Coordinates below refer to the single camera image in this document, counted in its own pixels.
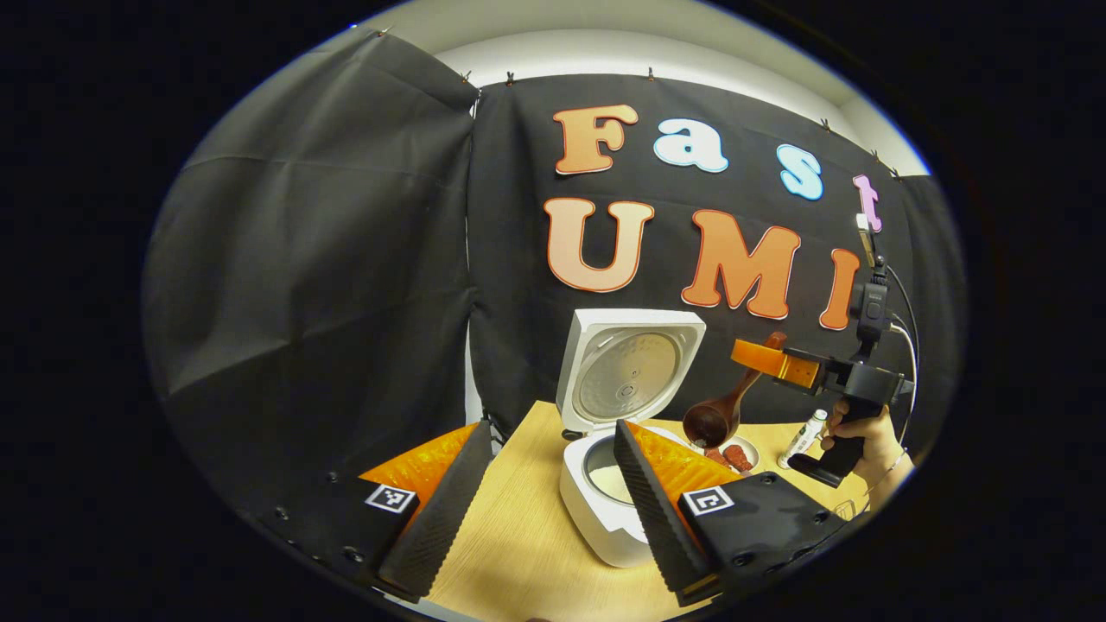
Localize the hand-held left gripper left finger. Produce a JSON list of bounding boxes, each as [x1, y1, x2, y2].
[[238, 421, 495, 604]]

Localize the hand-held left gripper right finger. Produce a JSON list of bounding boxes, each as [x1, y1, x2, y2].
[[613, 420, 852, 607]]

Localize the white rice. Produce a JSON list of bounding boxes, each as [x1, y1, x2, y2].
[[588, 462, 636, 504]]

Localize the brown wooden spoon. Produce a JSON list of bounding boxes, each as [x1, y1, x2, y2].
[[683, 332, 789, 448]]

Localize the white rice cooker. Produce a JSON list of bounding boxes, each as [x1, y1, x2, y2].
[[556, 308, 708, 568]]

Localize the white drink bottle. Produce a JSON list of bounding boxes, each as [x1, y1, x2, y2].
[[778, 409, 829, 470]]

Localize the white round plate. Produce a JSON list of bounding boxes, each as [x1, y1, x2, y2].
[[691, 435, 761, 476]]

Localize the black backdrop cloth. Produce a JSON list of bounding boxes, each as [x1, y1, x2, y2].
[[143, 26, 964, 519]]

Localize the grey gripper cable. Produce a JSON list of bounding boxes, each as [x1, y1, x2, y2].
[[881, 263, 921, 441]]

